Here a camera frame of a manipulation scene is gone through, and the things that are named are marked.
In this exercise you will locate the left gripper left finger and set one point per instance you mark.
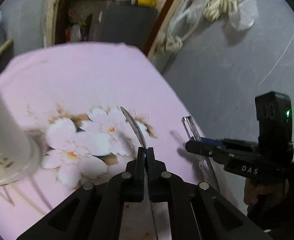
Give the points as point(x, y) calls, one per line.
point(133, 178)

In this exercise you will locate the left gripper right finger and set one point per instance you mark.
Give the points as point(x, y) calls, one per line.
point(159, 188)

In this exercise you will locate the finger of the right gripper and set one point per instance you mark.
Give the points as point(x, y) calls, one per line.
point(212, 142)
point(218, 154)

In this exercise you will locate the metal fork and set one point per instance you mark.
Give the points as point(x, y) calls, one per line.
point(205, 163)

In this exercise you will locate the metal spoon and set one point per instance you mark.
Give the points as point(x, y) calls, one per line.
point(139, 174)

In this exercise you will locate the white utensil holder cup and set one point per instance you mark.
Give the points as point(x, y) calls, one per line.
point(19, 153)

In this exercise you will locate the right hand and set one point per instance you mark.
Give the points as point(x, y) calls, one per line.
point(251, 192)

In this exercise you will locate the pink floral cloth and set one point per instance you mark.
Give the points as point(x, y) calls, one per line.
point(71, 98)

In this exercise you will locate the white gloves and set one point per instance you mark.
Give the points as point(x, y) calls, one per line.
point(214, 8)

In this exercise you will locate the grey cabinet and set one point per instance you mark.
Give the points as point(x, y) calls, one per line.
point(124, 23)

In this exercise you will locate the yellow bowl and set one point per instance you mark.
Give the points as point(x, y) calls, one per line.
point(147, 3)

